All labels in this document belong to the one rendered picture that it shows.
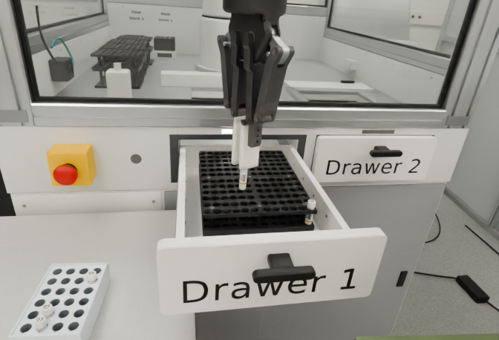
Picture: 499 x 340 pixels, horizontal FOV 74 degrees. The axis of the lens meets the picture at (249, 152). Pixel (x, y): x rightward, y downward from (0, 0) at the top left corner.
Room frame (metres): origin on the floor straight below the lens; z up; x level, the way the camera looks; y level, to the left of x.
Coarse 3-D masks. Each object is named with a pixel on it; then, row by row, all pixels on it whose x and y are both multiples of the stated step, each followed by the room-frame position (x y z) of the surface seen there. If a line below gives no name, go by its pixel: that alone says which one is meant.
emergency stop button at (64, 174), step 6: (60, 168) 0.52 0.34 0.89; (66, 168) 0.52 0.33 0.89; (72, 168) 0.53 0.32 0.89; (54, 174) 0.51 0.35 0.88; (60, 174) 0.51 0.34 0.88; (66, 174) 0.52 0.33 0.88; (72, 174) 0.52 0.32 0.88; (60, 180) 0.51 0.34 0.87; (66, 180) 0.52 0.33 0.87; (72, 180) 0.52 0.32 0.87
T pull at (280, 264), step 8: (272, 256) 0.31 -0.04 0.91; (280, 256) 0.31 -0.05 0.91; (288, 256) 0.31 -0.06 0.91; (272, 264) 0.30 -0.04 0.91; (280, 264) 0.30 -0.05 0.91; (288, 264) 0.30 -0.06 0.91; (256, 272) 0.28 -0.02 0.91; (264, 272) 0.28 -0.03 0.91; (272, 272) 0.28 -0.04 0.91; (280, 272) 0.29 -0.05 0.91; (288, 272) 0.29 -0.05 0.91; (296, 272) 0.29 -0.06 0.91; (304, 272) 0.29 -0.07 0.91; (312, 272) 0.29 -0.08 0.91; (256, 280) 0.28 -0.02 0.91; (264, 280) 0.28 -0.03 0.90; (272, 280) 0.28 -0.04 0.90; (280, 280) 0.28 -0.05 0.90; (288, 280) 0.29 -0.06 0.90; (296, 280) 0.29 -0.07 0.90
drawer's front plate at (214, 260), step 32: (160, 256) 0.29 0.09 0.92; (192, 256) 0.30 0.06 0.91; (224, 256) 0.31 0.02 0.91; (256, 256) 0.32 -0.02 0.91; (320, 256) 0.33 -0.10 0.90; (352, 256) 0.34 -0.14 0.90; (160, 288) 0.29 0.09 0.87; (192, 288) 0.30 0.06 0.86; (224, 288) 0.31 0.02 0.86; (256, 288) 0.32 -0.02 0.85; (320, 288) 0.33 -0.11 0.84
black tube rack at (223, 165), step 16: (208, 160) 0.58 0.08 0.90; (224, 160) 0.59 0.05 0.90; (272, 160) 0.60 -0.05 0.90; (208, 176) 0.52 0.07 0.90; (224, 176) 0.52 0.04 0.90; (256, 176) 0.53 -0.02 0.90; (272, 176) 0.53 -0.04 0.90; (288, 176) 0.54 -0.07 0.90; (208, 192) 0.47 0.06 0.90; (224, 192) 0.47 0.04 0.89; (240, 192) 0.52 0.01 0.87; (256, 192) 0.47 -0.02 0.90; (272, 192) 0.48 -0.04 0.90; (288, 192) 0.48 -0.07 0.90; (304, 192) 0.48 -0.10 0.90; (208, 224) 0.42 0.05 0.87; (224, 224) 0.42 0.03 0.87; (240, 224) 0.42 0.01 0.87; (256, 224) 0.43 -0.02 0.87; (272, 224) 0.44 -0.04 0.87; (288, 224) 0.43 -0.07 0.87; (304, 224) 0.44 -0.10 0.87
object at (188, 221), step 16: (192, 160) 0.65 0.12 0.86; (288, 160) 0.68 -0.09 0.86; (192, 176) 0.62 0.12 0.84; (304, 176) 0.57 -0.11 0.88; (192, 192) 0.56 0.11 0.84; (320, 192) 0.50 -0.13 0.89; (176, 208) 0.45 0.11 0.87; (192, 208) 0.51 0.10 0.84; (320, 208) 0.48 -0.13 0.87; (176, 224) 0.38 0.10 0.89; (192, 224) 0.46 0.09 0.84; (320, 224) 0.47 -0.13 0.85; (336, 224) 0.42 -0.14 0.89
